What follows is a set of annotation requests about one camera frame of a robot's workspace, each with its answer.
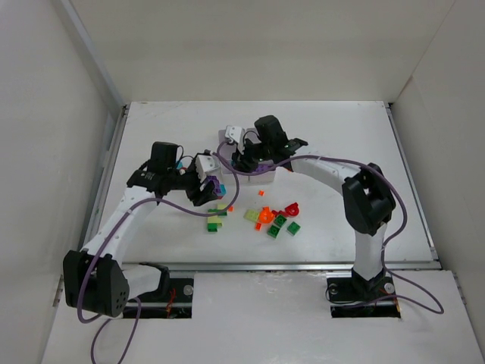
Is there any purple curved lego brick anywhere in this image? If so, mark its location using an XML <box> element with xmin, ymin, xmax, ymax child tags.
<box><xmin>254</xmin><ymin>160</ymin><xmax>274</xmax><ymax>175</ymax></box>

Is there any teal square lego brick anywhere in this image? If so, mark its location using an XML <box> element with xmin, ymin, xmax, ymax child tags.
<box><xmin>217</xmin><ymin>184</ymin><xmax>227</xmax><ymax>197</ymax></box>

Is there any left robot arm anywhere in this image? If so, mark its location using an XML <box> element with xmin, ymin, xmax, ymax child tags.
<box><xmin>63</xmin><ymin>142</ymin><xmax>221</xmax><ymax>323</ymax></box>

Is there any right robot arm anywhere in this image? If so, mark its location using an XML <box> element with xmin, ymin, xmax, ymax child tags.
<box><xmin>226</xmin><ymin>115</ymin><xmax>396</xmax><ymax>303</ymax></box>

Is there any right white divided container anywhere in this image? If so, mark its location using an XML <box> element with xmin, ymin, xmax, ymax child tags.
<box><xmin>217</xmin><ymin>126</ymin><xmax>276</xmax><ymax>185</ymax></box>

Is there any green and lime lego cluster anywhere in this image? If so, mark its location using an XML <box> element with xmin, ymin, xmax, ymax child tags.
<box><xmin>207</xmin><ymin>204</ymin><xmax>227</xmax><ymax>233</ymax></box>

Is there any lime square lego brick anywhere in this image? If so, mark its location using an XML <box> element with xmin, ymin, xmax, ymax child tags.
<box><xmin>244</xmin><ymin>209</ymin><xmax>260</xmax><ymax>223</ymax></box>

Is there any orange round lego piece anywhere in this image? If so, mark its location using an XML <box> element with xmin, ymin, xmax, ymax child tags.
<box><xmin>258</xmin><ymin>206</ymin><xmax>274</xmax><ymax>224</ymax></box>

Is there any red round lego piece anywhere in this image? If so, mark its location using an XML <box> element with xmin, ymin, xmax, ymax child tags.
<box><xmin>284</xmin><ymin>202</ymin><xmax>300</xmax><ymax>217</ymax></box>

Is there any green lego brick lower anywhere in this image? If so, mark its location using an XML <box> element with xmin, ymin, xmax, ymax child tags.
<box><xmin>267</xmin><ymin>224</ymin><xmax>280</xmax><ymax>239</ymax></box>

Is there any green lego brick right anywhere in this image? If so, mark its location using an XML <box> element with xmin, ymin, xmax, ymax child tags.
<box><xmin>286</xmin><ymin>221</ymin><xmax>301</xmax><ymax>236</ymax></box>

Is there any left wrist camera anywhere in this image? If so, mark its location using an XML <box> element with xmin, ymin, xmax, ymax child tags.
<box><xmin>195</xmin><ymin>154</ymin><xmax>221</xmax><ymax>182</ymax></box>

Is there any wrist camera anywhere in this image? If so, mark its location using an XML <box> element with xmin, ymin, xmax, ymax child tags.
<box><xmin>224</xmin><ymin>125</ymin><xmax>246</xmax><ymax>152</ymax></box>
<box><xmin>195</xmin><ymin>154</ymin><xmax>221</xmax><ymax>182</ymax></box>

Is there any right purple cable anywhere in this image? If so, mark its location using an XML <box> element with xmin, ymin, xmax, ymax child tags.
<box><xmin>214</xmin><ymin>140</ymin><xmax>445</xmax><ymax>315</ymax></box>

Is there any purple cable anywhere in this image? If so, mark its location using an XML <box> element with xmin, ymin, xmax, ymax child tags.
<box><xmin>214</xmin><ymin>140</ymin><xmax>445</xmax><ymax>315</ymax></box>
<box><xmin>77</xmin><ymin>149</ymin><xmax>242</xmax><ymax>363</ymax></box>

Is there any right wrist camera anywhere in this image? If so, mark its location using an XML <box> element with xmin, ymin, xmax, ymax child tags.
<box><xmin>224</xmin><ymin>125</ymin><xmax>246</xmax><ymax>152</ymax></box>

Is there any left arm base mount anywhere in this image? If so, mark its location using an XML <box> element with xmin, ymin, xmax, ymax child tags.
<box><xmin>139</xmin><ymin>277</ymin><xmax>194</xmax><ymax>319</ymax></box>

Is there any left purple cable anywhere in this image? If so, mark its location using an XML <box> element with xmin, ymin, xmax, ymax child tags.
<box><xmin>77</xmin><ymin>149</ymin><xmax>242</xmax><ymax>363</ymax></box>

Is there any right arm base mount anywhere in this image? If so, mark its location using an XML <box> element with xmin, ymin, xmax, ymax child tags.
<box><xmin>325</xmin><ymin>275</ymin><xmax>401</xmax><ymax>319</ymax></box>

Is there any aluminium rail front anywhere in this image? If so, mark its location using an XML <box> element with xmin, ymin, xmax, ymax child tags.
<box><xmin>164</xmin><ymin>260</ymin><xmax>442</xmax><ymax>272</ymax></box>

